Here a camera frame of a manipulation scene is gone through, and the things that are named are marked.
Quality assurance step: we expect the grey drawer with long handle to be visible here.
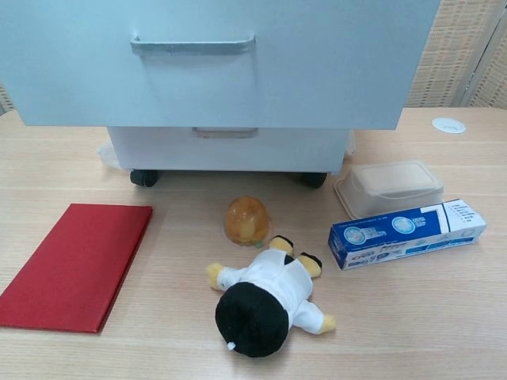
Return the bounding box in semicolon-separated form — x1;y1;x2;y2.
0;0;442;132

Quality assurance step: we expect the orange fruit jelly cup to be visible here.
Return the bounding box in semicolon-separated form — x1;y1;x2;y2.
220;195;275;249

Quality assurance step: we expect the black caster wheel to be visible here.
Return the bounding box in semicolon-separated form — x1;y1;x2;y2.
130;169;161;188
299;172;328;190

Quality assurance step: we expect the plush doll in white shirt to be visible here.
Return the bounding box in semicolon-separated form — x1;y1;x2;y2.
206;234;338;355

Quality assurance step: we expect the beige plastic food container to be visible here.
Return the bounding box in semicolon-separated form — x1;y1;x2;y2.
334;158;445;220

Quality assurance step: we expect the clear plastic bag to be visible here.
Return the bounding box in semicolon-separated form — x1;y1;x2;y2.
96;141;120;169

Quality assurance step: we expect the blue white toothpaste box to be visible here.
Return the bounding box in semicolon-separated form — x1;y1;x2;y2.
327;197;489;272

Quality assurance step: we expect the red folder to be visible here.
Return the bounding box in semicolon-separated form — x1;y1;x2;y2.
0;203;154;335

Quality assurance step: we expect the grey drawer with short handle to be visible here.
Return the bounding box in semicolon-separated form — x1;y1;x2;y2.
107;125;351;174

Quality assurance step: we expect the white desk cable grommet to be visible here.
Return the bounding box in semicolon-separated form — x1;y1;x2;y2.
431;116;468;135

